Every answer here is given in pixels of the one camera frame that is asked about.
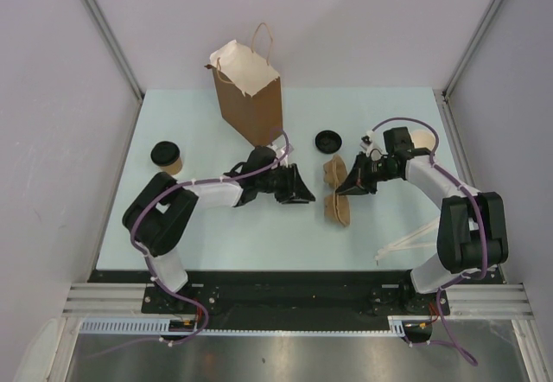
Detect white wrapped straw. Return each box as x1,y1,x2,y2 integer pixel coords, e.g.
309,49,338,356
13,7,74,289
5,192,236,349
374,219,439,264
378,242,435,254

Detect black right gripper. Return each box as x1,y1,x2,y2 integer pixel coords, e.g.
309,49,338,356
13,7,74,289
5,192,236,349
336,151,399,195

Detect brown cardboard cup carrier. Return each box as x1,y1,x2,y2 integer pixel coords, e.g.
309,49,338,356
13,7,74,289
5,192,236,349
324,193,351,227
323,154,348,190

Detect brown paper bag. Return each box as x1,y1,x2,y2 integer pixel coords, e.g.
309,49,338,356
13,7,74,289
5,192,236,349
206,33,283,146

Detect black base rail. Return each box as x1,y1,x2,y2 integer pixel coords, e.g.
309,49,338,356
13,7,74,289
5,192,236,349
141,271,450,331

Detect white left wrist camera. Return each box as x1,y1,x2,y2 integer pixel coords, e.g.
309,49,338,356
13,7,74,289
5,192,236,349
269,143,295,165

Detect white slotted cable duct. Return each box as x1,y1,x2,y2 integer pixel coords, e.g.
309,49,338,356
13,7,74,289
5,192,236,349
79,317,405,338

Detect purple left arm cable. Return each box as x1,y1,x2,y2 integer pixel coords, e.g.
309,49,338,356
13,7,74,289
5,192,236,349
129,129,289,344

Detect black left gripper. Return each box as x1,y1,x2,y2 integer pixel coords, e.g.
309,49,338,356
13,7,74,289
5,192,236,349
257,164,315,205

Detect brown paper cup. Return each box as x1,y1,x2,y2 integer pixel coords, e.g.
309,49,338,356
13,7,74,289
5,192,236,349
158,156,183,176
410,130,436,150

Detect black plastic cup lid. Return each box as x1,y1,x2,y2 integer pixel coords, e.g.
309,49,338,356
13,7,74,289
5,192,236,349
315,130,342,154

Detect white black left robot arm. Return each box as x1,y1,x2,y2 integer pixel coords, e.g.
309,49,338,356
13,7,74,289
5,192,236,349
122,146,315,313

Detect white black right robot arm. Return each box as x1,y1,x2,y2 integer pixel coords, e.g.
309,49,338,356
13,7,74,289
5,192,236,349
336,127,509,314

